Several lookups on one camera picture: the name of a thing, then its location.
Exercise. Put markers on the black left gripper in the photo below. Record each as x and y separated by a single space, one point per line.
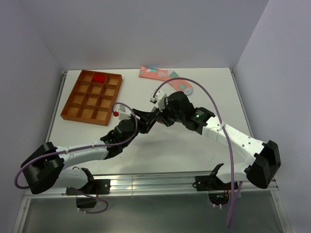
146 120

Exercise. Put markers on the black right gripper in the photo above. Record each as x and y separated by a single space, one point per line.
161 115

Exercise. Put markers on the red sock with bear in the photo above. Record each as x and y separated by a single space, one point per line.
99 78

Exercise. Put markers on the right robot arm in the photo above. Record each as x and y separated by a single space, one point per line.
260 162

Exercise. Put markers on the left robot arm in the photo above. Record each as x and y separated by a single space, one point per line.
49 165

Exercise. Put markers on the pink patterned sock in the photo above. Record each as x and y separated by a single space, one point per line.
164 75

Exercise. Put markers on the orange wooden compartment tray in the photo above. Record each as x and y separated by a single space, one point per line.
91 102

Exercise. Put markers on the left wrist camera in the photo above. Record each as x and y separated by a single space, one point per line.
121 113

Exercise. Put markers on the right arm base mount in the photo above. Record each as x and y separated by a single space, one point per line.
212 183

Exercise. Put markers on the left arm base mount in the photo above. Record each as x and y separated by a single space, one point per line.
88 196

